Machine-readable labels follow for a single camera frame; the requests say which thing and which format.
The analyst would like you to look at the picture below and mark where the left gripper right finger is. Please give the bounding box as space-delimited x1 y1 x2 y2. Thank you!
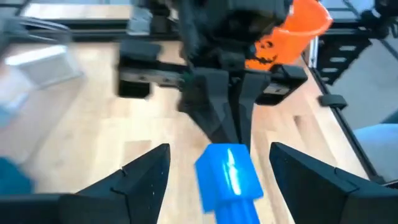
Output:
269 142 398 224

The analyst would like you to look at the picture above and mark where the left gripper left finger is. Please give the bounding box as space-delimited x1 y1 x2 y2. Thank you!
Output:
0 142 171 224

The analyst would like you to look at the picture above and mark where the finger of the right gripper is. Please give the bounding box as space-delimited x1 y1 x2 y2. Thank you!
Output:
177 67 241 146
238 70 272 147

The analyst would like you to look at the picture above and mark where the blue toy block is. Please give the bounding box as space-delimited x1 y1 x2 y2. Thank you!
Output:
194 142 264 224

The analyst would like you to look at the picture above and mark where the playing card box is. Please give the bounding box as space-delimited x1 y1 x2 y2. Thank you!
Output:
4 45 83 91

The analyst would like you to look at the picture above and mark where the orange pumpkin bucket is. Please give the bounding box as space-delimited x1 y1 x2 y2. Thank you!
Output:
244 0 333 72

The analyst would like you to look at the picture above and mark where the black equipment block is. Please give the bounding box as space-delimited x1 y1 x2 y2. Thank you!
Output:
315 18 398 86

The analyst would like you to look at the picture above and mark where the teal plastic bin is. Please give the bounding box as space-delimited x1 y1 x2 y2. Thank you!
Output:
0 157 35 195

